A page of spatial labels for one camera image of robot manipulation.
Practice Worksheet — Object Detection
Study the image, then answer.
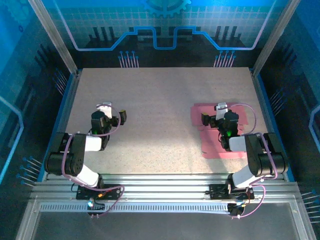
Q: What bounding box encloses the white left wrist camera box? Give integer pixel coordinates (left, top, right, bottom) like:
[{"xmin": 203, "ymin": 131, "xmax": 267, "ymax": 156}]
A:
[{"xmin": 96, "ymin": 101, "xmax": 113, "ymax": 120}]

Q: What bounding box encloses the blue-edged table side rail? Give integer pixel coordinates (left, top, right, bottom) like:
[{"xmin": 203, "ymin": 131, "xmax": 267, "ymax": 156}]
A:
[
  {"xmin": 249, "ymin": 67, "xmax": 296, "ymax": 183},
  {"xmin": 37, "ymin": 69, "xmax": 83, "ymax": 182}
]

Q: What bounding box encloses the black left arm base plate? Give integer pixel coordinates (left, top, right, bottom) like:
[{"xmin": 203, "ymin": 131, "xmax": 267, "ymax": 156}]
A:
[{"xmin": 76, "ymin": 184, "xmax": 121, "ymax": 201}]

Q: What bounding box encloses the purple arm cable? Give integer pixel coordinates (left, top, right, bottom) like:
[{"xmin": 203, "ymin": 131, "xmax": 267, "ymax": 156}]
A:
[
  {"xmin": 61, "ymin": 104, "xmax": 126, "ymax": 218},
  {"xmin": 228, "ymin": 102, "xmax": 280, "ymax": 220}
]

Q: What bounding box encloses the small black connector box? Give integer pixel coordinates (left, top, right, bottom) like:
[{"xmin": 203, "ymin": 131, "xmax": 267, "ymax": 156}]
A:
[
  {"xmin": 228, "ymin": 202, "xmax": 245, "ymax": 217},
  {"xmin": 86, "ymin": 198, "xmax": 106, "ymax": 216}
]

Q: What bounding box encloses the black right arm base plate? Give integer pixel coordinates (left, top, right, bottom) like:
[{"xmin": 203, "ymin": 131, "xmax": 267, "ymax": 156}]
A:
[{"xmin": 209, "ymin": 184, "xmax": 255, "ymax": 201}]

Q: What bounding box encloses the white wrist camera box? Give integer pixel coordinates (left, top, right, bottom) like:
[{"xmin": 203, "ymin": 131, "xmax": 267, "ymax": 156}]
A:
[
  {"xmin": 215, "ymin": 102, "xmax": 230, "ymax": 121},
  {"xmin": 96, "ymin": 101, "xmax": 113, "ymax": 120}
]

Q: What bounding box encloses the aluminium corner post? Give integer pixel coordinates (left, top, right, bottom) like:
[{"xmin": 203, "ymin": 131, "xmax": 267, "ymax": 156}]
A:
[
  {"xmin": 26, "ymin": 0, "xmax": 79, "ymax": 75},
  {"xmin": 251, "ymin": 0, "xmax": 302, "ymax": 75}
]

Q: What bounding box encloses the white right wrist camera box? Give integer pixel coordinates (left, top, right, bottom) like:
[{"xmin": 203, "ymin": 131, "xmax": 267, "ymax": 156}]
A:
[{"xmin": 215, "ymin": 102, "xmax": 230, "ymax": 121}]

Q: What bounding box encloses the aluminium rail beam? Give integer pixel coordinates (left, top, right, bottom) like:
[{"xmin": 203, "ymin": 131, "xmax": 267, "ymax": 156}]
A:
[{"xmin": 31, "ymin": 173, "xmax": 301, "ymax": 201}]

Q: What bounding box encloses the grey framed panel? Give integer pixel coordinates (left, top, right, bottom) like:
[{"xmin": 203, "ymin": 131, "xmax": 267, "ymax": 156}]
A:
[{"xmin": 14, "ymin": 196, "xmax": 317, "ymax": 240}]

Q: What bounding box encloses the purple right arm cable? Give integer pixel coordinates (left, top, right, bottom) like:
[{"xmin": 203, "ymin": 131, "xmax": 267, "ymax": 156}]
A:
[{"xmin": 228, "ymin": 102, "xmax": 280, "ymax": 220}]

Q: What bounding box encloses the slotted grey cable duct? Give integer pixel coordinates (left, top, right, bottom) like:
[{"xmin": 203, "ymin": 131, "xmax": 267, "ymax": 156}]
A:
[{"xmin": 39, "ymin": 202, "xmax": 232, "ymax": 214}]

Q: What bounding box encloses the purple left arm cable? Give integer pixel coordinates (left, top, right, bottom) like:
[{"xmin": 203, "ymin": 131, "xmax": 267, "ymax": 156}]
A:
[{"xmin": 61, "ymin": 104, "xmax": 126, "ymax": 218}]

